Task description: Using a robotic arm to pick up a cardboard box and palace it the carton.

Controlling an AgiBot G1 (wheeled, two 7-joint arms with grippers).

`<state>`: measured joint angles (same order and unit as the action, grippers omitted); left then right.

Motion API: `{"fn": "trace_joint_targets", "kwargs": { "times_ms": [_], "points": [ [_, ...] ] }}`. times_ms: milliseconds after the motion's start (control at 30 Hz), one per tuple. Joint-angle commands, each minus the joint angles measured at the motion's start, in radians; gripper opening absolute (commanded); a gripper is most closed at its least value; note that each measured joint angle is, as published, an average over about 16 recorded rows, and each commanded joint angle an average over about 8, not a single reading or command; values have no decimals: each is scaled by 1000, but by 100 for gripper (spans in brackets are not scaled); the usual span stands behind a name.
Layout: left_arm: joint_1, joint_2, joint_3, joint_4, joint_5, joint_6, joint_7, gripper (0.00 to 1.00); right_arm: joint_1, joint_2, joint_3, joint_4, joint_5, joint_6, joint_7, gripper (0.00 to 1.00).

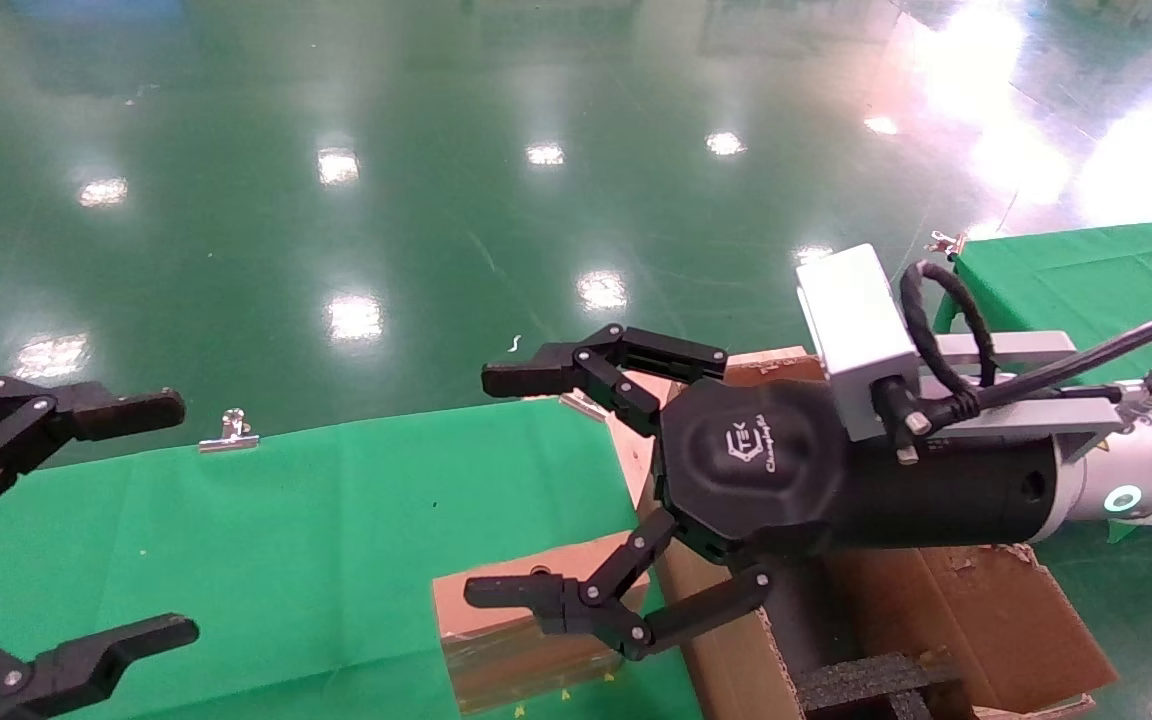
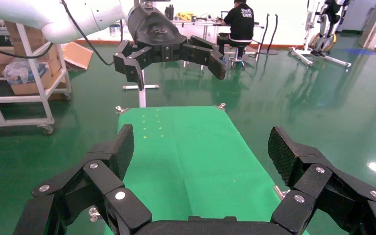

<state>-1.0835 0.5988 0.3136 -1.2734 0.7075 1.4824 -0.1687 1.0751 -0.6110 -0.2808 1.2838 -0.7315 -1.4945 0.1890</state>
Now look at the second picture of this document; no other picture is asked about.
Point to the small metal stool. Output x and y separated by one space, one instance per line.
236 60

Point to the white work table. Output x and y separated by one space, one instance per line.
201 23

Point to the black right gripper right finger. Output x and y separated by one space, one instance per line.
314 181

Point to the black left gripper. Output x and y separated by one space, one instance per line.
155 32

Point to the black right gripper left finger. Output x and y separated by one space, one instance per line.
103 181

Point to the white rolling cart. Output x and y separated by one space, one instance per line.
46 107

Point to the green tablecloth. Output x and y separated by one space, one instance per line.
191 162

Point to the flat cardboard sheet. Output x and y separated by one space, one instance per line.
77 55

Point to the silver binder clip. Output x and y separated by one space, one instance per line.
220 106
122 110
280 192
94 214

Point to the black thermos bottle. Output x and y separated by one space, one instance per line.
169 12

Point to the yellow object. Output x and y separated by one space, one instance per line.
184 16

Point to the white T-shaped stand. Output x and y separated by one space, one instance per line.
142 94

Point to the clear plastic bag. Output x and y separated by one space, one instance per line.
19 73

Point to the seated person in black shirt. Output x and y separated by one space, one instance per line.
241 22

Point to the metal paint bucket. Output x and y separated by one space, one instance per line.
115 30

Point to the black curved pole stand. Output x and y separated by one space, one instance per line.
269 52

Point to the white metal frame stand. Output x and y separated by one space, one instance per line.
308 26

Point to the blue floor mat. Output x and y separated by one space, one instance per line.
361 51

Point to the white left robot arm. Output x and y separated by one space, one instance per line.
29 13

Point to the brown cardboard box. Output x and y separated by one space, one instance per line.
0 58
29 88
38 48

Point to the black and white hanging robot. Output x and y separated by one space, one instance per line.
325 27

